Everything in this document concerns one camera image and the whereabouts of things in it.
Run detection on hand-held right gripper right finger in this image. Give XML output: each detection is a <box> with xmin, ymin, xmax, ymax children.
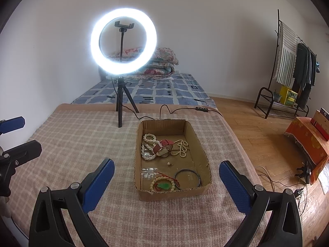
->
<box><xmin>218</xmin><ymin>160</ymin><xmax>302</xmax><ymax>247</ymax></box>

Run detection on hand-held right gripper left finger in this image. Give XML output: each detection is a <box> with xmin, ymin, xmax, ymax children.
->
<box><xmin>29</xmin><ymin>158</ymin><xmax>115</xmax><ymax>247</ymax></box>

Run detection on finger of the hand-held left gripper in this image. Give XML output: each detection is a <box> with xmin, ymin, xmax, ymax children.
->
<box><xmin>0</xmin><ymin>140</ymin><xmax>43</xmax><ymax>197</ymax></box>
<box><xmin>0</xmin><ymin>116</ymin><xmax>26</xmax><ymax>134</ymax></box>

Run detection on pale yellow bead bracelet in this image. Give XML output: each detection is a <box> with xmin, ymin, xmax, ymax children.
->
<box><xmin>149</xmin><ymin>176</ymin><xmax>181</xmax><ymax>192</ymax></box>

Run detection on cardboard box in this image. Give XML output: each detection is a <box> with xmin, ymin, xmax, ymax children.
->
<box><xmin>134</xmin><ymin>119</ymin><xmax>212</xmax><ymax>202</ymax></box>

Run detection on thin pearl strand necklace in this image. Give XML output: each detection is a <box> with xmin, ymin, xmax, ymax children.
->
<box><xmin>171</xmin><ymin>139</ymin><xmax>190</xmax><ymax>158</ymax></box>

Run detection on thick twisted pearl necklace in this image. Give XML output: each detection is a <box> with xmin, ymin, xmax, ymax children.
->
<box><xmin>140</xmin><ymin>133</ymin><xmax>161</xmax><ymax>161</ymax></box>

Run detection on dark thin bangle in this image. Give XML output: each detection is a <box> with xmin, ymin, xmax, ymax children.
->
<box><xmin>174</xmin><ymin>169</ymin><xmax>202</xmax><ymax>188</ymax></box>

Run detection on black tripod stand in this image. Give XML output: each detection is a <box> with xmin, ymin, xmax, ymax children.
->
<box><xmin>111</xmin><ymin>29</ymin><xmax>140</xmax><ymax>128</ymax></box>

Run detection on orange covered side table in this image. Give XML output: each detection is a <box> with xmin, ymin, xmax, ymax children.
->
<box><xmin>284</xmin><ymin>116</ymin><xmax>329</xmax><ymax>186</ymax></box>

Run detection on yellow box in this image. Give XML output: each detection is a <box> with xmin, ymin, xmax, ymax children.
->
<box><xmin>279</xmin><ymin>85</ymin><xmax>299</xmax><ymax>106</ymax></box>

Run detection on blue checked bed sheet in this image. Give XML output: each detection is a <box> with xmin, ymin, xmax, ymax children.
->
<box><xmin>71</xmin><ymin>72</ymin><xmax>217</xmax><ymax>109</ymax></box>

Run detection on beige and red box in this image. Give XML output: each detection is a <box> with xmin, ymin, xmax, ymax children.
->
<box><xmin>310</xmin><ymin>108</ymin><xmax>329</xmax><ymax>142</ymax></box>

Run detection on striped hanging towel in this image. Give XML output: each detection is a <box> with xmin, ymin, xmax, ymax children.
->
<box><xmin>273</xmin><ymin>22</ymin><xmax>300</xmax><ymax>87</ymax></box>

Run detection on dark hanging clothes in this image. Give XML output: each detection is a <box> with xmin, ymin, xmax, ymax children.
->
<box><xmin>293</xmin><ymin>42</ymin><xmax>318</xmax><ymax>109</ymax></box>

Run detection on folded floral quilt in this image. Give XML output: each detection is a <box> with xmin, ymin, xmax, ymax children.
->
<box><xmin>107</xmin><ymin>47</ymin><xmax>179</xmax><ymax>79</ymax></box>

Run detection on black phone holder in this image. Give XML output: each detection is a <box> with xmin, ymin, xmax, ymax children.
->
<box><xmin>114</xmin><ymin>21</ymin><xmax>135</xmax><ymax>31</ymax></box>

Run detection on black metal coat rack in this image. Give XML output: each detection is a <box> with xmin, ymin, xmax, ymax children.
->
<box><xmin>254</xmin><ymin>9</ymin><xmax>319</xmax><ymax>119</ymax></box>

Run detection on tangle of floor cables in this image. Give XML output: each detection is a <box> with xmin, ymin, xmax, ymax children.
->
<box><xmin>256</xmin><ymin>165</ymin><xmax>309</xmax><ymax>212</ymax></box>

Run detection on red strap wristwatch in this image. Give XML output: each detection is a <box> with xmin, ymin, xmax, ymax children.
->
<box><xmin>153</xmin><ymin>139</ymin><xmax>175</xmax><ymax>158</ymax></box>

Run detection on black ring light cable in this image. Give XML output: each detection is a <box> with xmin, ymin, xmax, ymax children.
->
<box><xmin>121</xmin><ymin>104</ymin><xmax>223</xmax><ymax>120</ymax></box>

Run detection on white ring light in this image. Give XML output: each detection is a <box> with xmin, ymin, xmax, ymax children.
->
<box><xmin>90</xmin><ymin>8</ymin><xmax>157</xmax><ymax>75</ymax></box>

